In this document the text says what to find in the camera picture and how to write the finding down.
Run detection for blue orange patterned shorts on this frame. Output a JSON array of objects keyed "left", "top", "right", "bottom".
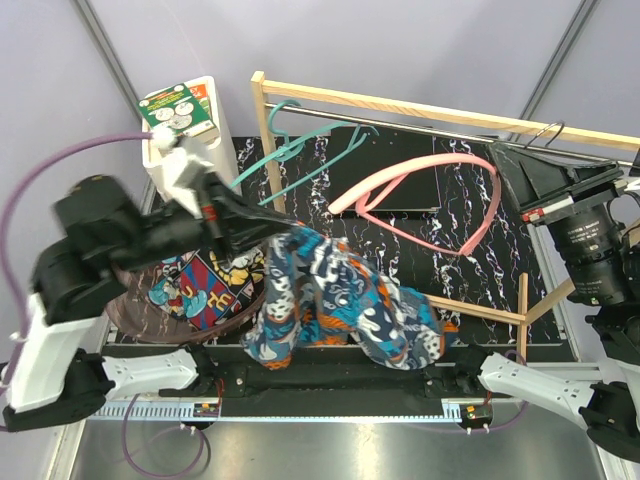
[{"left": 241, "top": 226, "right": 447, "bottom": 371}]

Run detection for brown translucent plastic basket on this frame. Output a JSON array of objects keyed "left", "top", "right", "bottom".
[{"left": 106, "top": 247, "right": 265, "bottom": 346}]

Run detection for black marble pattern mat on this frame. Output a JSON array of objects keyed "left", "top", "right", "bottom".
[{"left": 114, "top": 134, "right": 571, "bottom": 346}]

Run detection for chrome rack rail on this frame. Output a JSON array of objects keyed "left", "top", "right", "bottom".
[{"left": 281, "top": 105, "right": 633, "bottom": 168}]

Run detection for comic print shorts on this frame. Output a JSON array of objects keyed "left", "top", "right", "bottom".
[{"left": 146, "top": 248, "right": 264, "bottom": 330}]

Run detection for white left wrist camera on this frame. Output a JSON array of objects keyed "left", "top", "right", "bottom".
[{"left": 147, "top": 126, "right": 214, "bottom": 219}]

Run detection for black flat panel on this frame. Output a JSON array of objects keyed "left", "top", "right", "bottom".
[{"left": 326, "top": 126, "right": 442, "bottom": 214}]

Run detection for teal plastic hanger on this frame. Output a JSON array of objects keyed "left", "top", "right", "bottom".
[{"left": 231, "top": 99, "right": 379, "bottom": 206}]

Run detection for pink foam hanger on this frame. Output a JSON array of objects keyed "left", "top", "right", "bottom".
[{"left": 328, "top": 127, "right": 506, "bottom": 256}]

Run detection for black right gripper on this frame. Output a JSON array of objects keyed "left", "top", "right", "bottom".
[{"left": 483, "top": 138, "right": 629, "bottom": 301}]

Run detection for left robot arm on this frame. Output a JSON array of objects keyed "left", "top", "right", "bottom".
[{"left": 2, "top": 173, "right": 294, "bottom": 433}]

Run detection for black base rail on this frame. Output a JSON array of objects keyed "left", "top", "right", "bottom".
[{"left": 157, "top": 344, "right": 516, "bottom": 419}]

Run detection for wooden clothes rack frame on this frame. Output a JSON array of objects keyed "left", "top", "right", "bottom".
[{"left": 249, "top": 70, "right": 640, "bottom": 357}]

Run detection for green box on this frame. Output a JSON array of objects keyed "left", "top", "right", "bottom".
[{"left": 138, "top": 83, "right": 219, "bottom": 144}]

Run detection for white rectangular bin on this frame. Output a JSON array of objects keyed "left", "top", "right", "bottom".
[{"left": 138, "top": 76, "right": 238, "bottom": 185}]

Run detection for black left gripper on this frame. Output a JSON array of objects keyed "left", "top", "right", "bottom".
[{"left": 107, "top": 169, "right": 293, "bottom": 272}]

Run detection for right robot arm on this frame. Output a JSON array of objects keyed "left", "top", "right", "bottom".
[{"left": 453, "top": 143, "right": 639, "bottom": 462}]

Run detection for purple floor cable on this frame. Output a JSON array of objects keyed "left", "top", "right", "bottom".
[{"left": 122, "top": 394, "right": 211, "bottom": 475}]

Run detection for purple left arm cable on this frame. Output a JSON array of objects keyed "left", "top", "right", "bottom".
[{"left": 0, "top": 132, "right": 156, "bottom": 431}]

